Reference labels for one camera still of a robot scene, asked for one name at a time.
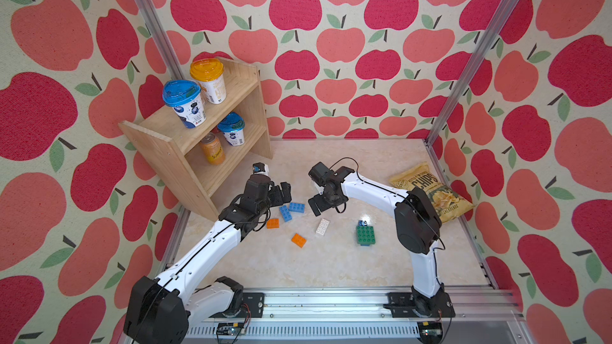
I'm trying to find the left aluminium frame post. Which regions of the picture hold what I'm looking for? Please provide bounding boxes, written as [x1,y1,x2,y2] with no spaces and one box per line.
[135,0,185,80]

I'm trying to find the light blue lego brick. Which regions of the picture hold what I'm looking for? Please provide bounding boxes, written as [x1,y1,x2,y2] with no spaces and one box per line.
[279,205,293,223]
[288,202,305,213]

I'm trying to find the small orange lego brick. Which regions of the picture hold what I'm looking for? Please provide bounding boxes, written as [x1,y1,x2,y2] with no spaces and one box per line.
[266,218,280,229]

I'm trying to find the white lego brick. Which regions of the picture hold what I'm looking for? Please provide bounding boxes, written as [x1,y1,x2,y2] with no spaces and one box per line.
[316,218,330,236]

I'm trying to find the wooden shelf unit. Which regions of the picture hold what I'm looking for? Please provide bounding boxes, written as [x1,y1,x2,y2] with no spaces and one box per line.
[119,58,273,221]

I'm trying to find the yellow chips bag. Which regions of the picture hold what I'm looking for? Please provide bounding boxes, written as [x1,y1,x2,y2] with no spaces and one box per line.
[389,162,474,224]

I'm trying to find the small blue lid cup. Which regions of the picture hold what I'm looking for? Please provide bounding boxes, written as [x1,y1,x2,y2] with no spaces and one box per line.
[218,112,245,147]

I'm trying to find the blue lid yogurt cup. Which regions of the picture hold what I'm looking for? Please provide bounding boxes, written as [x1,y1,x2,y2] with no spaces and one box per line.
[163,80,206,129]

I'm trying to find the aluminium frame post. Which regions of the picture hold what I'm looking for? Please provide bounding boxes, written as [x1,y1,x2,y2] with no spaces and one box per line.
[424,0,520,148]
[135,0,185,80]

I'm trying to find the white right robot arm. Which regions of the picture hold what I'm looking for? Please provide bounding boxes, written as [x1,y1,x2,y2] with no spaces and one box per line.
[309,162,455,319]

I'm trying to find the green lego brick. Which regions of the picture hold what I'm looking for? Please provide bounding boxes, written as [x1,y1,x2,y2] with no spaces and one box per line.
[355,226,376,246]

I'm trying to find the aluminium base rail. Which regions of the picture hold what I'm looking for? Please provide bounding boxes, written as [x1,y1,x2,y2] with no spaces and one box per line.
[123,286,532,344]

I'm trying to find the orange drink can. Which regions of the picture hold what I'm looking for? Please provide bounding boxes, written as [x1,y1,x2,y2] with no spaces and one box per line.
[199,133,226,166]

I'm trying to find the orange lid yogurt cup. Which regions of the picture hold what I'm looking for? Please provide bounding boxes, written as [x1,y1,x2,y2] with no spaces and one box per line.
[190,58,227,104]

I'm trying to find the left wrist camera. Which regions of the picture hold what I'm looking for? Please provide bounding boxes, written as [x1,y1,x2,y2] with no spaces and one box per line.
[253,162,269,176]

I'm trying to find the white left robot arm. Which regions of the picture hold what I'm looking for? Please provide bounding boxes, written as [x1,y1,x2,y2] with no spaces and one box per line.
[123,175,292,343]

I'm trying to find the right aluminium frame post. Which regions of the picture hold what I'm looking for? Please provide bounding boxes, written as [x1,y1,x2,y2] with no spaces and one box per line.
[424,0,520,148]

